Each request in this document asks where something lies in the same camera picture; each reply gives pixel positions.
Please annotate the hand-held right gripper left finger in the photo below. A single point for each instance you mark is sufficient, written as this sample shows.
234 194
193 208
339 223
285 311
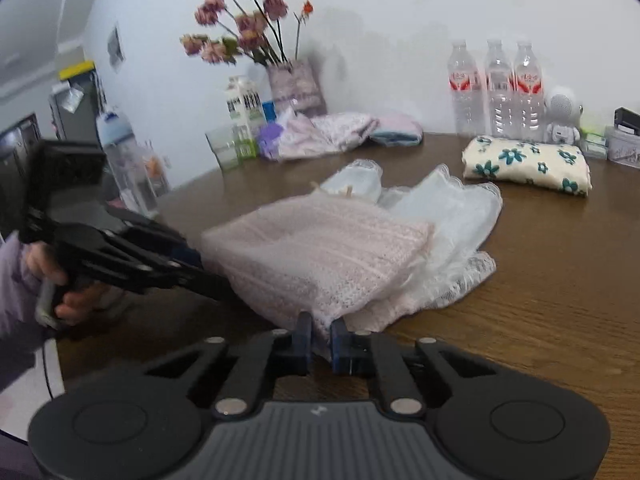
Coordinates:
303 345

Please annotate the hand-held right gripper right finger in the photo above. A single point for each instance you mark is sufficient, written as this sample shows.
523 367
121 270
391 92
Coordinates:
339 347

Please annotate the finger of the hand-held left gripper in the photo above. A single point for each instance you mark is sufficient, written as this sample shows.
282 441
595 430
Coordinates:
200 282
160 237

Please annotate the pink knit dress white lace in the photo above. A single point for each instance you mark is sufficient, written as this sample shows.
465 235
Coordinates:
320 245

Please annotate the person's left forearm purple sleeve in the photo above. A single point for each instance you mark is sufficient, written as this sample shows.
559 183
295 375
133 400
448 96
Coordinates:
15 305

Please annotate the pile of pink clothes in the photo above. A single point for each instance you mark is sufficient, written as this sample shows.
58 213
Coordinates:
320 130

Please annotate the person's left hand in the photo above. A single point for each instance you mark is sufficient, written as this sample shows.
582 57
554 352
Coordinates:
47 265

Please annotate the dark screen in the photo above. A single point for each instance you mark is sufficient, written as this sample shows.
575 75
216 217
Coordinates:
17 160

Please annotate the clear bottle blue lid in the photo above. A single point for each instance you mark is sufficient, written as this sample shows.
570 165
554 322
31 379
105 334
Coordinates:
127 165

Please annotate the grey cabinet yellow top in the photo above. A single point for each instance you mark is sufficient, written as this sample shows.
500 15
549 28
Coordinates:
75 105

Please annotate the clear plastic cup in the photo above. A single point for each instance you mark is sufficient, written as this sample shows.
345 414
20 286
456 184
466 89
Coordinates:
222 147

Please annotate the small green glass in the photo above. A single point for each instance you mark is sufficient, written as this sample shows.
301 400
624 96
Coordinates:
246 142

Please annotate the purple plastic clip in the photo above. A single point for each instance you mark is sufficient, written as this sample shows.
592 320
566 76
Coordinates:
270 137

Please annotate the white milk carton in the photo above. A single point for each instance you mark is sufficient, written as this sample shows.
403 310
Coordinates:
242 105

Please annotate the small blue box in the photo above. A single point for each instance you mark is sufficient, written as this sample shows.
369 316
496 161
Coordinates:
268 111

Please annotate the folded pink and blue cloth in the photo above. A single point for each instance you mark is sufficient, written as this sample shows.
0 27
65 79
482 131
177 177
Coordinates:
397 130

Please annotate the dried pink flowers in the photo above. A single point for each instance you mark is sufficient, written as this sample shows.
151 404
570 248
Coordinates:
245 25

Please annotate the folded floral cream cloth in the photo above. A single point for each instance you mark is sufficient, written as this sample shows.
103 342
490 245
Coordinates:
525 162

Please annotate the clear water bottle red label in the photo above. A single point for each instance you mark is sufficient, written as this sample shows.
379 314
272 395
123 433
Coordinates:
465 95
500 95
529 97

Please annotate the small green boxes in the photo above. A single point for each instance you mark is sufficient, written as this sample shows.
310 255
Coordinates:
595 146

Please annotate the white robot-shaped speaker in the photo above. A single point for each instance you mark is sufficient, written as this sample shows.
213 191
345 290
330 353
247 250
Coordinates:
562 110

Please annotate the black stapler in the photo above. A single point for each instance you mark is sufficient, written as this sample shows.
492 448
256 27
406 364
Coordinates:
627 120

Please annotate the small wall picture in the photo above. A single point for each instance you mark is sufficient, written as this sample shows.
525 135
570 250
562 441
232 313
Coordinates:
115 49

